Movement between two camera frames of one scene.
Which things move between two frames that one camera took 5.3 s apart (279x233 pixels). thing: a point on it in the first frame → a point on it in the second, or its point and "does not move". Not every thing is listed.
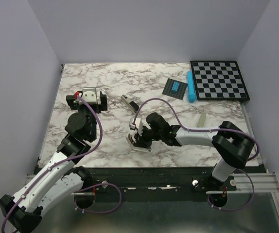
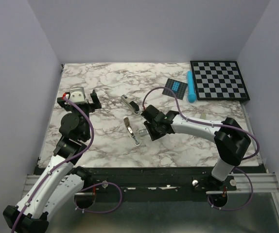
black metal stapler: x=134 y=107 does not move
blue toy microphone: x=191 y=95 does not move
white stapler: x=142 y=149 → x=130 y=132
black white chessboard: x=218 y=80 does not move
